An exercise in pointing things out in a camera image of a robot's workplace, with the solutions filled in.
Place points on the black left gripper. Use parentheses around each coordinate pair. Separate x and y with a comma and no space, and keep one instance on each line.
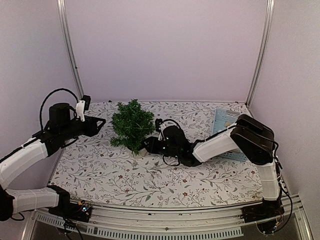
(91,128)

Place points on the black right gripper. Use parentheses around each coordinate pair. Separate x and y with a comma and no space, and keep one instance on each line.
(151,147)

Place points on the white ribbed plant pot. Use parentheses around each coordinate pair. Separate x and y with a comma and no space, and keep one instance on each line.
(142,153)

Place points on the small green christmas tree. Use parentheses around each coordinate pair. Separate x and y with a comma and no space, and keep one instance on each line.
(131,125)

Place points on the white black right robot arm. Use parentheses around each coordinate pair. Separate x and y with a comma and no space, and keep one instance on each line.
(254,139)

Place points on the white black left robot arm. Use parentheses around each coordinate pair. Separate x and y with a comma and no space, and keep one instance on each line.
(65,125)

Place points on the light blue perforated basket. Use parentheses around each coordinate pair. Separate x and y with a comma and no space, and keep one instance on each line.
(221,116)

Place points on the beige ribbon bow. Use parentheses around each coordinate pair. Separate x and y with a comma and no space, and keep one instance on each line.
(227,124)

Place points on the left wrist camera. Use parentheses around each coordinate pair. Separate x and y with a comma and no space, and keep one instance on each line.
(82,106)

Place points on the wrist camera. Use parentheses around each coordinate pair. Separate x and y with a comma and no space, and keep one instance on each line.
(159,126)
(82,106)

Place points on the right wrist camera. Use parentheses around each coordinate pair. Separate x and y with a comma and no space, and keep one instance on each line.
(159,126)

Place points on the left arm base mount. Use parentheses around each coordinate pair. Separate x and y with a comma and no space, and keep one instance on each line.
(74,211)

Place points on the aluminium front rail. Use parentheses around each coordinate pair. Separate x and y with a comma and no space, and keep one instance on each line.
(138,223)

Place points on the aluminium corner post left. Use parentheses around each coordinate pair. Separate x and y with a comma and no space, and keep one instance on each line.
(62,12)

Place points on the aluminium corner post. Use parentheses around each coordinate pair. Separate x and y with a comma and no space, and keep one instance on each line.
(62,12)
(270,4)

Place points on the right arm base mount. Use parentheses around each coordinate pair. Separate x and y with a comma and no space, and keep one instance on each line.
(266,209)

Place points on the aluminium corner post right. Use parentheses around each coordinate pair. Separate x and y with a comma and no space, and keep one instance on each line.
(270,4)

